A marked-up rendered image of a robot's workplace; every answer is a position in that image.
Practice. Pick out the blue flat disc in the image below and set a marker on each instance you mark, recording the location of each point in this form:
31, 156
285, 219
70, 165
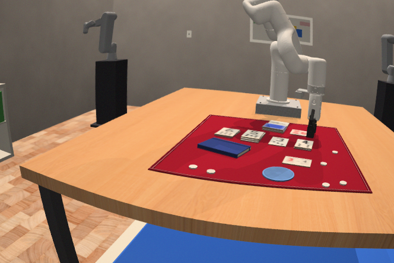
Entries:
278, 174

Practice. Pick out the dark red cloth mat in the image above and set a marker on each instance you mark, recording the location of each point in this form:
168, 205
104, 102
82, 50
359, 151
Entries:
249, 166
259, 184

